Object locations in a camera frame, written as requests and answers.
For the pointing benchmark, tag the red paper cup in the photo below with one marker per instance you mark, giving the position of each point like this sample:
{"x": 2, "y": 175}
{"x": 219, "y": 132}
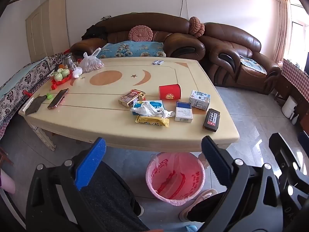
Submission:
{"x": 169, "y": 91}

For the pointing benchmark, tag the white remote control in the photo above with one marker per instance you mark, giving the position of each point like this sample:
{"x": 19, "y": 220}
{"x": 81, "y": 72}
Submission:
{"x": 26, "y": 104}

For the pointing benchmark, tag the small green toy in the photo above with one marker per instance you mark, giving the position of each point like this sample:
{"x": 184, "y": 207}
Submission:
{"x": 49, "y": 96}

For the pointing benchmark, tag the clear bag of nuts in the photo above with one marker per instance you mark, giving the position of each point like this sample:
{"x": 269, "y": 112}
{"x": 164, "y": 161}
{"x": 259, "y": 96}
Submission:
{"x": 91, "y": 64}

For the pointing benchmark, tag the blue white cigarette box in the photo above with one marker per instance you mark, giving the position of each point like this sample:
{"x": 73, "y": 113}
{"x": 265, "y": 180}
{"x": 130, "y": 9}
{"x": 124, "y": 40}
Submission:
{"x": 183, "y": 112}

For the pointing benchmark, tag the red plastic tool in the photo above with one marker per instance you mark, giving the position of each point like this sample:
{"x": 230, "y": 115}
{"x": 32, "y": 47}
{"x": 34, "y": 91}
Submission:
{"x": 27, "y": 93}

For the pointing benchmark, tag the white round appliance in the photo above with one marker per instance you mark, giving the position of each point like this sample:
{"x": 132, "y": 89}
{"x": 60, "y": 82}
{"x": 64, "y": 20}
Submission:
{"x": 289, "y": 106}

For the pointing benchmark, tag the orange fruit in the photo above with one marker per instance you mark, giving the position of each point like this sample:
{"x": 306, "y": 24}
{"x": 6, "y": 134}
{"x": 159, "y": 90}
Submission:
{"x": 61, "y": 66}

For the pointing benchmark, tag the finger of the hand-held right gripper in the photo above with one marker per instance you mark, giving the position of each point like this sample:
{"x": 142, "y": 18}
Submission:
{"x": 304, "y": 139}
{"x": 282, "y": 147}

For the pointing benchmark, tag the black white floral sofa cover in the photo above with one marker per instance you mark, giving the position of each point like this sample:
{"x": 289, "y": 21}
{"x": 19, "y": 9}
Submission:
{"x": 24, "y": 77}

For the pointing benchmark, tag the black garment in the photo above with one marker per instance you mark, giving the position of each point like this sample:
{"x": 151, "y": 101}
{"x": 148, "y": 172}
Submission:
{"x": 94, "y": 32}

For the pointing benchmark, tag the person's left leg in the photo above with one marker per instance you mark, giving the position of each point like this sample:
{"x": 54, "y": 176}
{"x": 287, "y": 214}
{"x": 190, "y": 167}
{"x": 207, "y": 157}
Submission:
{"x": 111, "y": 198}

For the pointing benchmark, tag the round pink knitted cushion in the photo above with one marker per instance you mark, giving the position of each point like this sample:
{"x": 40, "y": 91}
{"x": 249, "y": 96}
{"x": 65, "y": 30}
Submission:
{"x": 141, "y": 33}
{"x": 196, "y": 26}

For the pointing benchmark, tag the brown leather sofa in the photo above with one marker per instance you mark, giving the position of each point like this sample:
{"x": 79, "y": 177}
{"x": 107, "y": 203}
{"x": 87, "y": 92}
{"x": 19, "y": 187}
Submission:
{"x": 144, "y": 25}

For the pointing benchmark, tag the white milk carton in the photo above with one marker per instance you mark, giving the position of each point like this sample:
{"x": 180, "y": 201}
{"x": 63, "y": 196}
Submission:
{"x": 199, "y": 100}

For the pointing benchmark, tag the red plastic tray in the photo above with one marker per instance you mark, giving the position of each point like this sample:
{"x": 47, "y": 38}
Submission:
{"x": 60, "y": 83}

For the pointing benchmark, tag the small white plastic bag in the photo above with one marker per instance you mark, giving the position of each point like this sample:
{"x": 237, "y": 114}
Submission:
{"x": 77, "y": 72}

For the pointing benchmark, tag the window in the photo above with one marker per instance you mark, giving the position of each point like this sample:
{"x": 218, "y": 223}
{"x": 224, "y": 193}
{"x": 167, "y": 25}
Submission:
{"x": 300, "y": 29}

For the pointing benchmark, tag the black rectangular box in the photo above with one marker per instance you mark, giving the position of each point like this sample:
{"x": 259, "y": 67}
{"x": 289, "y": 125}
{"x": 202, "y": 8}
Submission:
{"x": 211, "y": 120}

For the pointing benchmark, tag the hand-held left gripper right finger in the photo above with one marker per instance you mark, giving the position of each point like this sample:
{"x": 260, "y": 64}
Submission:
{"x": 214, "y": 160}

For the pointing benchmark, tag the blue seat pad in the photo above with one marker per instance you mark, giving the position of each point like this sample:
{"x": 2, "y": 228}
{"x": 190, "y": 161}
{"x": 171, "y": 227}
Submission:
{"x": 252, "y": 64}

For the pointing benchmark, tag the light blue plastic stool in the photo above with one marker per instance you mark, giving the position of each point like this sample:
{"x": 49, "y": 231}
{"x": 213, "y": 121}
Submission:
{"x": 188, "y": 229}

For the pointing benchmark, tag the blue medicine box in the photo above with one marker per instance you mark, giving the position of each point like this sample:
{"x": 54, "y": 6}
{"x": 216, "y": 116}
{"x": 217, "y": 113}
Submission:
{"x": 158, "y": 104}

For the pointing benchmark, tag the pale green cup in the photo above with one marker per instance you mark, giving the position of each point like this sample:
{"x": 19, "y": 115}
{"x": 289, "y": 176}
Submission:
{"x": 66, "y": 73}
{"x": 58, "y": 77}

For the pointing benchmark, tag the blue floral cushion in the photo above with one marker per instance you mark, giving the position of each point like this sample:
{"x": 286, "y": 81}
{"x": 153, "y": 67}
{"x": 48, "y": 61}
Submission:
{"x": 130, "y": 50}

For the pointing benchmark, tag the beige curtain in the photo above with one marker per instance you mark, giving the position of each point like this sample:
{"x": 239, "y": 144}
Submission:
{"x": 282, "y": 26}

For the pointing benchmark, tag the black monitor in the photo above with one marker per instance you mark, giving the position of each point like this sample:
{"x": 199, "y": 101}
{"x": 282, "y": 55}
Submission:
{"x": 307, "y": 64}

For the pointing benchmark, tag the pink waste bin with liner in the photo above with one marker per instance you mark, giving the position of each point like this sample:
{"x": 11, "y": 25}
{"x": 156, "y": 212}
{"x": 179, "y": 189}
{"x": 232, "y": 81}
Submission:
{"x": 169, "y": 194}

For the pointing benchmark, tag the white tissue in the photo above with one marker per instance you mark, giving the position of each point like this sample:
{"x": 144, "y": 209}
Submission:
{"x": 147, "y": 111}

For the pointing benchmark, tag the smartphone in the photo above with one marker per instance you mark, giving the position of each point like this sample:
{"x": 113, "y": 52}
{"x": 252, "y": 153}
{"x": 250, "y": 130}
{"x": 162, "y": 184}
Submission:
{"x": 58, "y": 99}

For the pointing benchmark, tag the pale pink object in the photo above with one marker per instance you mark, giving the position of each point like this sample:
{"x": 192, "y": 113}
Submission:
{"x": 7, "y": 182}

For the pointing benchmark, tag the white bottle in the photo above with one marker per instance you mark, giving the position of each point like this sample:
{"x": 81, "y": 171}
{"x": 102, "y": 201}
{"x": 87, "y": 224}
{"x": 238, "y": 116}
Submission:
{"x": 295, "y": 119}

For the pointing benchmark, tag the red checked tablecloth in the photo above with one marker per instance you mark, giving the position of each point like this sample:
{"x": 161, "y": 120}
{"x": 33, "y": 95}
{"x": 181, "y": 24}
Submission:
{"x": 295, "y": 75}

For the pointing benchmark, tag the person's right shoe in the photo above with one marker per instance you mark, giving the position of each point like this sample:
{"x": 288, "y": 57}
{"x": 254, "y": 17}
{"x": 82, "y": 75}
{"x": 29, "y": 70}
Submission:
{"x": 190, "y": 205}

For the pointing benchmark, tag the person's right leg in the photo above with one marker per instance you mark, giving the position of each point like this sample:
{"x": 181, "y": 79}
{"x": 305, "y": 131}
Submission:
{"x": 205, "y": 207}

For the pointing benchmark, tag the person's leg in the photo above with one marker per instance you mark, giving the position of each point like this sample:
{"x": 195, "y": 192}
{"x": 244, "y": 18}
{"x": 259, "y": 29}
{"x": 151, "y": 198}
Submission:
{"x": 205, "y": 207}
{"x": 111, "y": 198}

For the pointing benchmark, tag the brown cigarette box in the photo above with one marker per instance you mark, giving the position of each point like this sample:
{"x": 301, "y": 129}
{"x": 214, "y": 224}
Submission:
{"x": 130, "y": 97}

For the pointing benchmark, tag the glass jar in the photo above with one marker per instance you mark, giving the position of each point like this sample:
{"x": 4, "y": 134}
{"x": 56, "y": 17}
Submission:
{"x": 67, "y": 61}

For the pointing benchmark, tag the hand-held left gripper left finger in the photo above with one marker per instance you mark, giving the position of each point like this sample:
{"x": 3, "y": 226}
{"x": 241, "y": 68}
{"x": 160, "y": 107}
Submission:
{"x": 93, "y": 162}

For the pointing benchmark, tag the cream coffee table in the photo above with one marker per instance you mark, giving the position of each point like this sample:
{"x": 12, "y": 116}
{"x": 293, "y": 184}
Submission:
{"x": 96, "y": 118}

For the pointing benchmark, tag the brown leather armchair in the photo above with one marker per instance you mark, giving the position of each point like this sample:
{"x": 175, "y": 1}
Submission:
{"x": 229, "y": 41}

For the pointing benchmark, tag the dark grey cloth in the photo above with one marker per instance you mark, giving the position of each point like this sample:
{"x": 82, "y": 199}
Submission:
{"x": 36, "y": 104}

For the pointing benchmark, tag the yellow snack wrapper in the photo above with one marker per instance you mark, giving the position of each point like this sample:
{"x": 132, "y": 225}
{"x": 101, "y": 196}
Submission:
{"x": 152, "y": 120}

